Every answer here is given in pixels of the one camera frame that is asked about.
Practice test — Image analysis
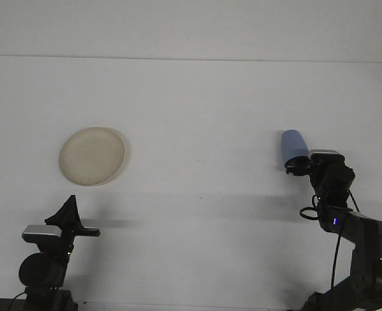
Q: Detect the pale blue cup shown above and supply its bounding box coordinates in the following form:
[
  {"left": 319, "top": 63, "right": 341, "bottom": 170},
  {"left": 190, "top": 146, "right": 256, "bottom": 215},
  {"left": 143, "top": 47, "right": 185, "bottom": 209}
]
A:
[{"left": 280, "top": 129, "right": 309, "bottom": 169}]

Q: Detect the pale round plate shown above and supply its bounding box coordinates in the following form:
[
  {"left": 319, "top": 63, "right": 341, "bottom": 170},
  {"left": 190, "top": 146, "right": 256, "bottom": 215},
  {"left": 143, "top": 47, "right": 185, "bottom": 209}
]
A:
[{"left": 58, "top": 126, "right": 130, "bottom": 187}]

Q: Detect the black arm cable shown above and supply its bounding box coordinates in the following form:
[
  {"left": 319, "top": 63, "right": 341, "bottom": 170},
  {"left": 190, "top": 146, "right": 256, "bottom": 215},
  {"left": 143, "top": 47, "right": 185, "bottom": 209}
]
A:
[
  {"left": 299, "top": 189, "right": 362, "bottom": 291},
  {"left": 9, "top": 290, "right": 28, "bottom": 311}
]

